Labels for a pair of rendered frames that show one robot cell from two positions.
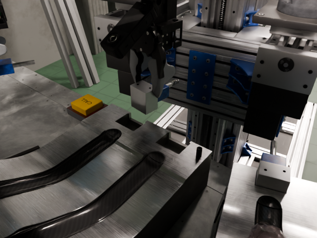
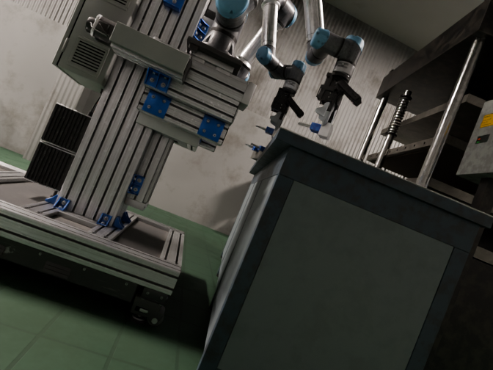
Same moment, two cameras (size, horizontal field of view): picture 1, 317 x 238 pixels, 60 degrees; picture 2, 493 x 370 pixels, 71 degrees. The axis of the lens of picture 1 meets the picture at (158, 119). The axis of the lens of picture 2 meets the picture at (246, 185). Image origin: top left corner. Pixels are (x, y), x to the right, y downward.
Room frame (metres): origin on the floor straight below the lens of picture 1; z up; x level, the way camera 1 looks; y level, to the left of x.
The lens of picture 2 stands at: (1.64, 1.31, 0.58)
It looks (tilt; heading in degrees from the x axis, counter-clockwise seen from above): 2 degrees up; 230
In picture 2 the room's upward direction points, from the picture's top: 23 degrees clockwise
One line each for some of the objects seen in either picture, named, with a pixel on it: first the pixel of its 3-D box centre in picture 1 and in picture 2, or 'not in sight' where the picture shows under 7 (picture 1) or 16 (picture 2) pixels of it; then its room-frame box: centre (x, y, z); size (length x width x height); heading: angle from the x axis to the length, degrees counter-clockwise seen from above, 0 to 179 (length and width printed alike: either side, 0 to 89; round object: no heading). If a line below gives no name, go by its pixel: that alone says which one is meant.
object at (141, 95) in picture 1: (159, 89); (268, 130); (0.55, 0.00, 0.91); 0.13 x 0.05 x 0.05; 135
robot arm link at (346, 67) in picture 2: not in sight; (342, 70); (0.67, 0.42, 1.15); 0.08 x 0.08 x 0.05
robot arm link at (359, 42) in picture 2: not in sight; (349, 52); (0.67, 0.42, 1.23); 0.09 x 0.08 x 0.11; 146
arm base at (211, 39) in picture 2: not in sight; (218, 46); (1.00, 0.04, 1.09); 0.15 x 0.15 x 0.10
